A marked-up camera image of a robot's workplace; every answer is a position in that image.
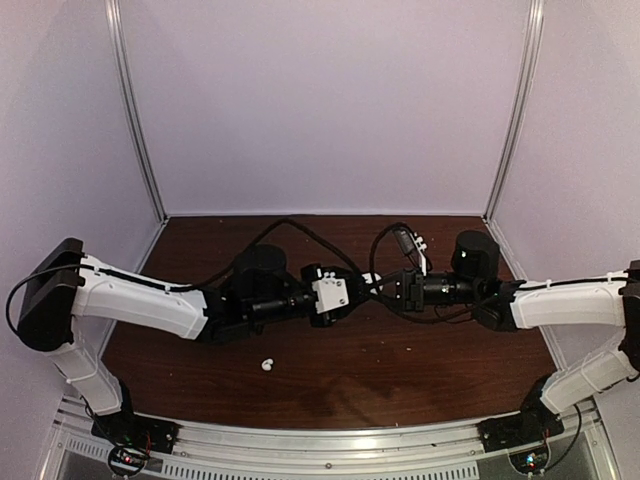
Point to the aluminium corner post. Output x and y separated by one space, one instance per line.
529 59
131 110

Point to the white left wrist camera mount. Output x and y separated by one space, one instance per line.
330 292

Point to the left aluminium corner post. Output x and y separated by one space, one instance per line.
131 110

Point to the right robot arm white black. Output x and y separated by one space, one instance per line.
510 306

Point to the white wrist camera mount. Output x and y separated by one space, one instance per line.
413 248
330 292

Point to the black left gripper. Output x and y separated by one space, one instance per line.
315 268

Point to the aluminium front frame rail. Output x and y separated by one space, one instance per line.
451 450

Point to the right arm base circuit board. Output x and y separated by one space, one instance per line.
530 462

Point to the white clip-on earbud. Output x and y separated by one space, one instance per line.
267 364

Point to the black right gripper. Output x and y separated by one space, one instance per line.
412 297

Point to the white oval charging case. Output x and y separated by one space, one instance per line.
370 278

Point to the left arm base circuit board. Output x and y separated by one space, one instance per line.
126 462

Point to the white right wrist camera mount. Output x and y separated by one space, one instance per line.
413 248

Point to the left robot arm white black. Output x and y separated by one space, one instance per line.
70 284

